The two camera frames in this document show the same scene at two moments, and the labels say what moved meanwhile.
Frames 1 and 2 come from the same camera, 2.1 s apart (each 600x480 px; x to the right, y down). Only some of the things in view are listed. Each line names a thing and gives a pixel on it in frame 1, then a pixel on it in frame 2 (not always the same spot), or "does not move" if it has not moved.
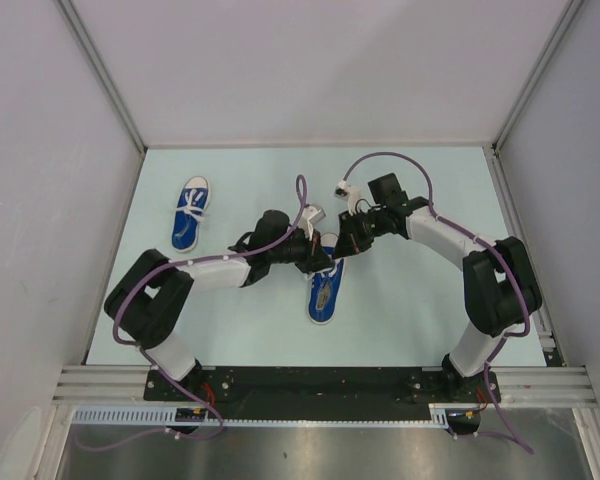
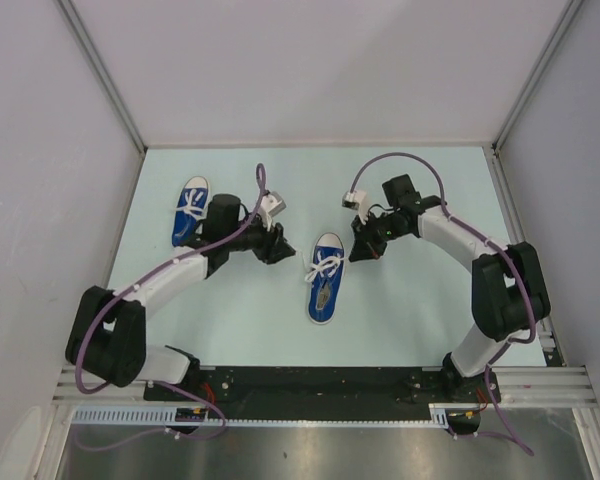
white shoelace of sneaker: x=329 y=271 does not move
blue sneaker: x=324 y=287 does not move
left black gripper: x=315 y=258 -> x=274 y=246
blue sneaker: x=191 y=208 does not move
